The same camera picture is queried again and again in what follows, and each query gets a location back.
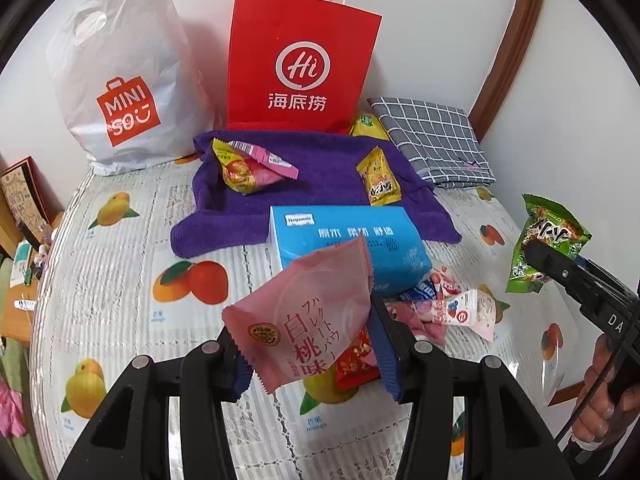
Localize green snack packet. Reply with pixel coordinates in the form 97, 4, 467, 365
506, 194, 592, 294

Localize pink bear candy packet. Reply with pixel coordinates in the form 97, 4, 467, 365
416, 289, 497, 341

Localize white pink small snack packet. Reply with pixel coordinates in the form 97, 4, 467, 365
386, 301, 447, 347

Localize blue snack packet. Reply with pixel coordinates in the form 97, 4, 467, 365
399, 278, 437, 302

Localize red small snack packet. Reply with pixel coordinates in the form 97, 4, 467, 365
335, 328, 381, 391

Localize pale pink peach cake packet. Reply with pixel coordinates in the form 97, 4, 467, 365
221, 236, 373, 393

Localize yellow triangular snack packet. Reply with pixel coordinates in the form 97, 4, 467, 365
356, 146, 401, 206

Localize magenta yellow snack packet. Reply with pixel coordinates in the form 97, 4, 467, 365
212, 138, 298, 195

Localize pink strawberry snack packet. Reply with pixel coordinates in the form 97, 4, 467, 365
430, 264, 462, 299

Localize person right hand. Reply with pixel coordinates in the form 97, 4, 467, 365
572, 334, 639, 446

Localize fruit print tablecloth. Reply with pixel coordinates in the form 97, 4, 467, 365
30, 162, 578, 479

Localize blue tissue pack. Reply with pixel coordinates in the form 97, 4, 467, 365
266, 204, 434, 298

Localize grey checked folded cloth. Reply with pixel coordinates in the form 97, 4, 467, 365
368, 96, 495, 188

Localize purple towel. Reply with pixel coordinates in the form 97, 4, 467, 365
170, 130, 462, 259

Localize patterned book box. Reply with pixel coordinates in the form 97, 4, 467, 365
1, 156, 51, 242

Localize yellow green chip bag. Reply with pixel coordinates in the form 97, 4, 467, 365
349, 113, 390, 141

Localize white Miniso plastic bag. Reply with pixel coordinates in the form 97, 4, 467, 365
46, 0, 215, 176

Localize red Haidilao paper bag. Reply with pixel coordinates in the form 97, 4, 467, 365
227, 0, 382, 134

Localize brown wooden door frame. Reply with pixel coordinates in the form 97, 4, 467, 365
469, 0, 544, 141

